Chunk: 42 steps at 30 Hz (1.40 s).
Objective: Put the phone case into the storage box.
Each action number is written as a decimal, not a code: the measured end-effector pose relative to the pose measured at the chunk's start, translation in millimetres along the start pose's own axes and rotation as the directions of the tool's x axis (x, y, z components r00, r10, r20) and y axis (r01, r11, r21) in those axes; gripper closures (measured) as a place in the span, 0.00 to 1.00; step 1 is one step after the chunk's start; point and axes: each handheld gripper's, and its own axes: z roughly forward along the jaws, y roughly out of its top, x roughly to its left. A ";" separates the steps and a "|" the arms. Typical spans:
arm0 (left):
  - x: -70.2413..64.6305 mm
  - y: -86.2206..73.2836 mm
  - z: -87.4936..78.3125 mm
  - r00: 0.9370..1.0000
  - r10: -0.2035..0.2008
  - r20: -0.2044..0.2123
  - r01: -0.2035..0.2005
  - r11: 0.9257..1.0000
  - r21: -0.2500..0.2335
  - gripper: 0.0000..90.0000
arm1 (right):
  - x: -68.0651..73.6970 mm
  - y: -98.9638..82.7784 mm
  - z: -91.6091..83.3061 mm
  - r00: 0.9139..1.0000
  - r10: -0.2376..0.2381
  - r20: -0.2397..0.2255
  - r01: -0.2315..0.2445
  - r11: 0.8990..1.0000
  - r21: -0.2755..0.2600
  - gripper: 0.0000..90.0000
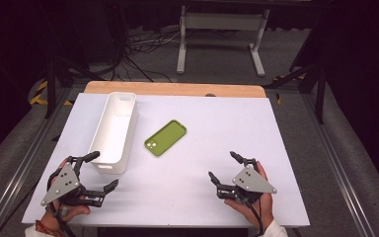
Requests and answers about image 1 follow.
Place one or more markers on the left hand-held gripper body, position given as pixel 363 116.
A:
pixel 60 186

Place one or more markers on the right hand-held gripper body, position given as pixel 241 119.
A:
pixel 253 182

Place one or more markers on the white plastic bin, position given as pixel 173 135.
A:
pixel 115 131

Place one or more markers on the green phone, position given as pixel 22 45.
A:
pixel 166 137

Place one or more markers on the person's right hand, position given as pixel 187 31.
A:
pixel 265 208

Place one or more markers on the person's left hand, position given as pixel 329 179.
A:
pixel 74 211

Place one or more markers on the white table board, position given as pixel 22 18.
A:
pixel 184 184

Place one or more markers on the dark table grommet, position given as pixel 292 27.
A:
pixel 210 95

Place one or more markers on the black metal stand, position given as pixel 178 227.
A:
pixel 51 85
pixel 320 92

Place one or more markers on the wooden table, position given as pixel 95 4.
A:
pixel 177 89

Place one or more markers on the white metal stand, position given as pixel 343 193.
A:
pixel 223 21

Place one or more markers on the grey metal rail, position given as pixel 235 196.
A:
pixel 16 177
pixel 339 164

